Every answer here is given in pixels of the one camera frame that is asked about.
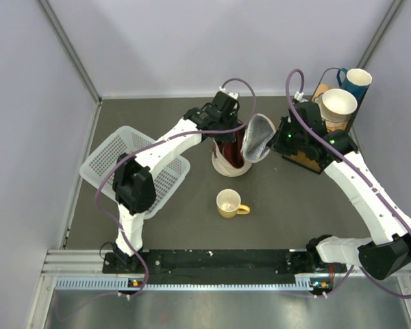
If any cream round laundry bag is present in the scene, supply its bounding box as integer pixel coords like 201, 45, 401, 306
211, 113, 277, 178

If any dark red bra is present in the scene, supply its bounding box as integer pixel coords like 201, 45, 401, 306
217, 128, 245, 169

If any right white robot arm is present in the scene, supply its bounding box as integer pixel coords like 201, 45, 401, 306
267, 101, 411, 280

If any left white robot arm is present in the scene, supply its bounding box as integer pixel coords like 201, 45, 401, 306
112, 88, 242, 272

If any white ceramic bowl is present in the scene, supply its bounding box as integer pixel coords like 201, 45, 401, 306
321, 88, 358, 123

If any yellow ceramic mug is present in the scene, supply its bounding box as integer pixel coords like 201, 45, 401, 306
216, 189, 251, 219

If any blue white mug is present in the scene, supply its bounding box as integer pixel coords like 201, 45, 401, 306
336, 68, 373, 102

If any white perforated plastic basket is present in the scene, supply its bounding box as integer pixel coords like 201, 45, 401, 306
79, 126, 190, 219

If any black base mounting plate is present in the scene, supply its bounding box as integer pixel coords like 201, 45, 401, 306
102, 248, 336, 284

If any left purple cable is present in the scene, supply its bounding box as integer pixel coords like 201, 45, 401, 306
94, 78, 257, 299

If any purple cable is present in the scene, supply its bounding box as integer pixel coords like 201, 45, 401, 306
94, 78, 257, 299
286, 69, 411, 300

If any black wire wooden rack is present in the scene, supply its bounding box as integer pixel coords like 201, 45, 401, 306
282, 67, 369, 174

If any grey slotted cable duct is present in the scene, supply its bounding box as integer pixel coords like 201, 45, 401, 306
55, 277, 330, 291

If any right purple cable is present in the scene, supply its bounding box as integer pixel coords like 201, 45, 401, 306
286, 69, 411, 300

